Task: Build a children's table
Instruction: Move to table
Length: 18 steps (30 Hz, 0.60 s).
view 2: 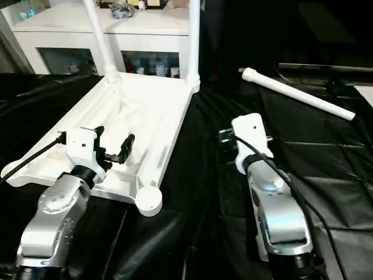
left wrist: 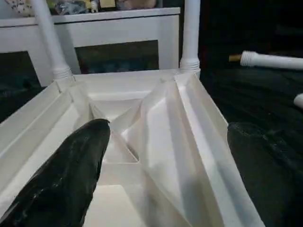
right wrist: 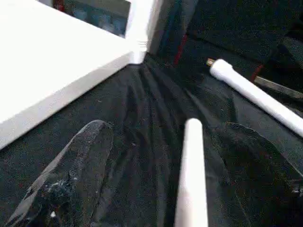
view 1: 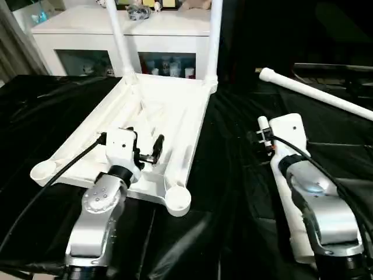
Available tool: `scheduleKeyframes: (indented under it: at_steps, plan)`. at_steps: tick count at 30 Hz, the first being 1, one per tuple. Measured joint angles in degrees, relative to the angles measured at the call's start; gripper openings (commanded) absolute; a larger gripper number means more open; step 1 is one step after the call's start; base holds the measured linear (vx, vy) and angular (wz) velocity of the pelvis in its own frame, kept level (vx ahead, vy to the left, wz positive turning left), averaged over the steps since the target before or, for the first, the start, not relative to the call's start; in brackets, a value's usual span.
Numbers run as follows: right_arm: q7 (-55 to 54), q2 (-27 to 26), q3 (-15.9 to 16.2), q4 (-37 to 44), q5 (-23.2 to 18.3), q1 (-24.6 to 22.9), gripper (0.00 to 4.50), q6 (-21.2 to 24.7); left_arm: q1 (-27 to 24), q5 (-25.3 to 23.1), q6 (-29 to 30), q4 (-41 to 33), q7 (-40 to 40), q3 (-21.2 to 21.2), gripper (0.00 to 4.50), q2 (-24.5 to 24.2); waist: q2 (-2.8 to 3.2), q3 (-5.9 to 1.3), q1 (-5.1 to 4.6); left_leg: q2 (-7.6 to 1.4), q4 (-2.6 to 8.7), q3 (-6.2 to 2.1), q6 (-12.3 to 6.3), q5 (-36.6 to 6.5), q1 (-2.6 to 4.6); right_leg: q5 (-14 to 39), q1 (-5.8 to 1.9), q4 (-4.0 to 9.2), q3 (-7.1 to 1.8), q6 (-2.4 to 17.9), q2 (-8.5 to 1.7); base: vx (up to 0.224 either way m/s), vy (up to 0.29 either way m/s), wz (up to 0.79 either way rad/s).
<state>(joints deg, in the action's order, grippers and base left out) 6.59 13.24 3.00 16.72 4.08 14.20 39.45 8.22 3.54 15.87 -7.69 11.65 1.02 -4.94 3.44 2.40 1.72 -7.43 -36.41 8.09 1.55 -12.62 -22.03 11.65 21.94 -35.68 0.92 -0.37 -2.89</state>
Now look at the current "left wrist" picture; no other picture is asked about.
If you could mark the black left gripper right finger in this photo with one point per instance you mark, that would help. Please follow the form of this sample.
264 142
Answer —
274 179

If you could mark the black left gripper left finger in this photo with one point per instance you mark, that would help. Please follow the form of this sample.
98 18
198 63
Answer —
61 179

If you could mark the white plastic table top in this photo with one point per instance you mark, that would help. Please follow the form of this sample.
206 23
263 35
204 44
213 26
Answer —
165 142

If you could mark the black work mat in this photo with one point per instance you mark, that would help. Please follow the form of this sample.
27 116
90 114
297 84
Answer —
265 99

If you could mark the white cabinet with glass doors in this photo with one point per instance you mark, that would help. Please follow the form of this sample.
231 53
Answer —
118 28

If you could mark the small decorative bowl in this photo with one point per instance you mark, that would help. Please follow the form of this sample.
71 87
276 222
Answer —
71 7

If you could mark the ceramic figurine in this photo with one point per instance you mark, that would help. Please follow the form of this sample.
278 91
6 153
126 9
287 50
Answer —
19 7

